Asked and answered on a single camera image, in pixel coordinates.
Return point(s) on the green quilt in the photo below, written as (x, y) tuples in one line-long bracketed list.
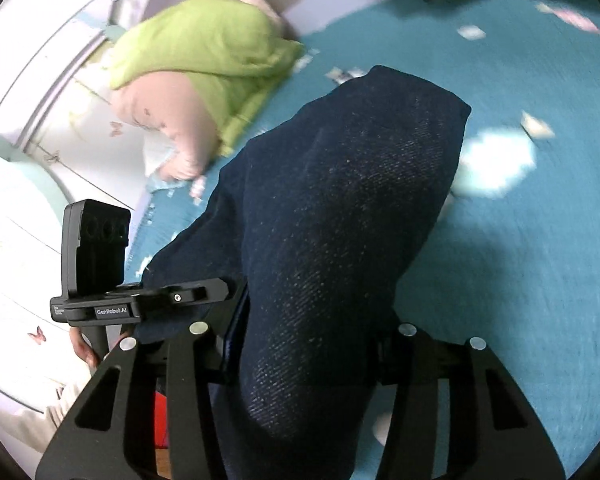
[(200, 55)]

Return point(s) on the red cloth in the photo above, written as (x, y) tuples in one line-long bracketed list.
[(162, 420)]

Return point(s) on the dark blue denim jeans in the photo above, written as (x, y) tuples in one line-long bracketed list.
[(330, 235)]

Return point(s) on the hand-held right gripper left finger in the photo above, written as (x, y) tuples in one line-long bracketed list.
[(235, 340)]

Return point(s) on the person's left hand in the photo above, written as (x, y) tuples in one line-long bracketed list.
[(82, 347)]

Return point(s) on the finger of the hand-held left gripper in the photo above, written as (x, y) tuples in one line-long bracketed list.
[(190, 294)]

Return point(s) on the teal candy print bedspread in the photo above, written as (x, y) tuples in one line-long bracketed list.
[(530, 270)]

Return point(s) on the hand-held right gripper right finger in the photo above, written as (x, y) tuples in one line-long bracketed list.
[(410, 355)]

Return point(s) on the plush toy in green cloth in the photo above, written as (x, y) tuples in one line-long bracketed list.
[(165, 110)]

